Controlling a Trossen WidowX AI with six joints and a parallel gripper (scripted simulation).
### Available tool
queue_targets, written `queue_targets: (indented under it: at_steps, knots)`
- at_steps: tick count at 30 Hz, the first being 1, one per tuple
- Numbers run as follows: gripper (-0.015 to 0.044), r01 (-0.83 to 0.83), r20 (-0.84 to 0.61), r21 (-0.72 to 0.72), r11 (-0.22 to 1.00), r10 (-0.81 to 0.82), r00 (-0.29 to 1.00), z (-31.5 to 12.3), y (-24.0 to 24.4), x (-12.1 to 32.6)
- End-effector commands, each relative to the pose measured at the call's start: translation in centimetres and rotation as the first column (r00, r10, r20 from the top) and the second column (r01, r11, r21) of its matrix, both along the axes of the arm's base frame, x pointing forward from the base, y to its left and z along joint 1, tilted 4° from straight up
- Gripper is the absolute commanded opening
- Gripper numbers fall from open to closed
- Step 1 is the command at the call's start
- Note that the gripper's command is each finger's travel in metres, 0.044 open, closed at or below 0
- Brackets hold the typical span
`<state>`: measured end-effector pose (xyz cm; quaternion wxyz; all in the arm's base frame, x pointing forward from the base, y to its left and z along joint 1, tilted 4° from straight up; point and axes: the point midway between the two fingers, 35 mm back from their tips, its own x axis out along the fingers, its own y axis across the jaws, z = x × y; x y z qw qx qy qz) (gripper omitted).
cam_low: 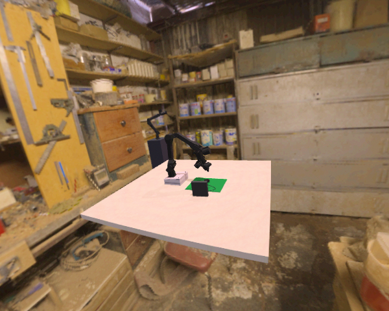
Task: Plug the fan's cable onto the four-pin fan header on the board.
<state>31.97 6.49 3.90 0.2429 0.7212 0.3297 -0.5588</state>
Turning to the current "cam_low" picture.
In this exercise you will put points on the green circuit board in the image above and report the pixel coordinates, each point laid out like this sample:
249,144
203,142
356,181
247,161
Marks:
214,184

